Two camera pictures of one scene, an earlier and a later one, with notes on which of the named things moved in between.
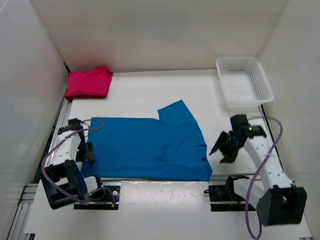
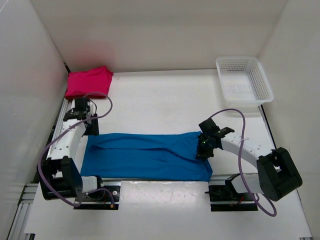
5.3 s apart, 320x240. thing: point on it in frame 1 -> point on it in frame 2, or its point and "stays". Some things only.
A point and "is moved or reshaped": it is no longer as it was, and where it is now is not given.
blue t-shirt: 169,148 is moved or reshaped
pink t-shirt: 94,83 stays
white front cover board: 152,210 stays
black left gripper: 88,155 -> 94,130
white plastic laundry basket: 244,85 stays
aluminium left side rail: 16,231 stays
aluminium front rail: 167,179 stays
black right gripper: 229,156 -> 201,153
